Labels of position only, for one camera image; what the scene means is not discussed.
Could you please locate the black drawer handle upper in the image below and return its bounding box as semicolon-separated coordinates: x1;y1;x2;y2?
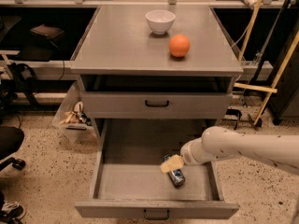
145;100;170;108

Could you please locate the wooden frame stand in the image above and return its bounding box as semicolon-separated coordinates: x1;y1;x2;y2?
233;0;299;127

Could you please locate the black drawer handle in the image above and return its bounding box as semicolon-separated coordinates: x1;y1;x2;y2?
143;209;170;220
145;100;170;108

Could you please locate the clear plastic bin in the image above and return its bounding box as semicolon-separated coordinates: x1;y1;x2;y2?
52;82;96;143

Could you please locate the dark box on shelf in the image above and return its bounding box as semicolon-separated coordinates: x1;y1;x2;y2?
30;24;64;40

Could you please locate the open grey drawer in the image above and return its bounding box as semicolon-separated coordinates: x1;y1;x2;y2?
76;119;239;219

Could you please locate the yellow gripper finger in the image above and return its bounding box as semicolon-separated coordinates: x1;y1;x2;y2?
160;155;184;173

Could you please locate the closed grey drawer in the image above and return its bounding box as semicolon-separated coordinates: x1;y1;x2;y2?
81;91;233;119

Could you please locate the grey drawer cabinet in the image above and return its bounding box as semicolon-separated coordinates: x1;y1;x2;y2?
69;4;244;142

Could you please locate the black office chair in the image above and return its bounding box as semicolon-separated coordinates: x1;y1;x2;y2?
0;126;25;171

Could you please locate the white bowl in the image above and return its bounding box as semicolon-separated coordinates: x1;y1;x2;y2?
145;10;176;35

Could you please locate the orange fruit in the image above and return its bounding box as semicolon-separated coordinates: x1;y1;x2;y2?
168;35;191;58

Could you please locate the blue silver redbull can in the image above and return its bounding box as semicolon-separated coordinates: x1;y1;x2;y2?
168;168;185;187

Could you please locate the black white sneaker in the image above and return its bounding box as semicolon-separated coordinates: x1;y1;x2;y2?
0;201;26;221

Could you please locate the black drawer handle lower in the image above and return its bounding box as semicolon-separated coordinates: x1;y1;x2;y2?
143;209;170;220

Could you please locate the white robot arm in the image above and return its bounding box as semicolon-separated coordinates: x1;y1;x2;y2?
160;126;299;175

